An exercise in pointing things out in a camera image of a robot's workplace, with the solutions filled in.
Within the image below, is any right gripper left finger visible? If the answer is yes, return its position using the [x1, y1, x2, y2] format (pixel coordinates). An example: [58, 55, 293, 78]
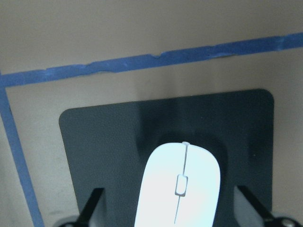
[76, 188, 105, 224]

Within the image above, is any black mousepad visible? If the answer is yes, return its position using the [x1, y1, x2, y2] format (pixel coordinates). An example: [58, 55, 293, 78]
[59, 89, 274, 227]

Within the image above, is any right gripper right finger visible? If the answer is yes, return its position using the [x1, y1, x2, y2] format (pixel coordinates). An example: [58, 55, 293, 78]
[237, 185, 275, 219]

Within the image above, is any white computer mouse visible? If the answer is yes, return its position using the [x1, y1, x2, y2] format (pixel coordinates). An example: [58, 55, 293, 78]
[134, 142, 221, 227]

